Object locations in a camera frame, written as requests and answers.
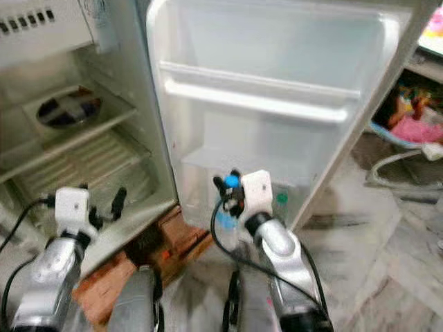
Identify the blue-capped clear plastic bottle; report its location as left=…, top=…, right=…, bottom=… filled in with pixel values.
left=211, top=174, right=243, bottom=232

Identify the white fridge shelf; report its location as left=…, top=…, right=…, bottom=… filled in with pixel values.
left=0, top=86, right=138, bottom=184

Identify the white fridge door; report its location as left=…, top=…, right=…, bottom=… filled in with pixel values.
left=145, top=0, right=426, bottom=232

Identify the white fridge cabinet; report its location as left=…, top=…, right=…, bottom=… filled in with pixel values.
left=0, top=0, right=179, bottom=277

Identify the green-capped plastic bottle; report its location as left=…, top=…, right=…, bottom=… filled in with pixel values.
left=273, top=192, right=291, bottom=225

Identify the slatted white crisper cover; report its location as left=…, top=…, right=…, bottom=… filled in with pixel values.
left=10, top=130, right=153, bottom=208

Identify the brown wooden pallet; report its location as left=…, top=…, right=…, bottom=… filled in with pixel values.
left=73, top=204, right=215, bottom=329

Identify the grey left robot leg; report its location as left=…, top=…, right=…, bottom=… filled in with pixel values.
left=111, top=266, right=165, bottom=332

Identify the grey robot leg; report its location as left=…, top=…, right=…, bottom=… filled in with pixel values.
left=111, top=266, right=165, bottom=332
left=223, top=271, right=284, bottom=332

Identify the dark bowl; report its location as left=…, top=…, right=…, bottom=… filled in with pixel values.
left=36, top=93, right=103, bottom=131

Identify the grey right robot leg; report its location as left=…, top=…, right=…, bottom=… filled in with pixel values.
left=223, top=271, right=284, bottom=332

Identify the baby bouncer seat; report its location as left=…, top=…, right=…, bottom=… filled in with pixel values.
left=363, top=118, right=443, bottom=205

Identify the small figure in pink dress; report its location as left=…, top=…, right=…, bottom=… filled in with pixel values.
left=384, top=80, right=443, bottom=142

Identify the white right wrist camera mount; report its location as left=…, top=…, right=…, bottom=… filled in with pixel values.
left=241, top=169, right=274, bottom=216

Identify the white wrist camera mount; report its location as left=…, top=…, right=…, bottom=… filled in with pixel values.
left=55, top=187, right=92, bottom=236
left=241, top=169, right=274, bottom=216

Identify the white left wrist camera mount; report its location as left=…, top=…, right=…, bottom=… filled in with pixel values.
left=55, top=187, right=92, bottom=236

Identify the white door shelf rail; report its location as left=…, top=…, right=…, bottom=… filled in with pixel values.
left=158, top=61, right=364, bottom=124

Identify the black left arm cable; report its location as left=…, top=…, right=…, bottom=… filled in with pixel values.
left=0, top=197, right=57, bottom=332

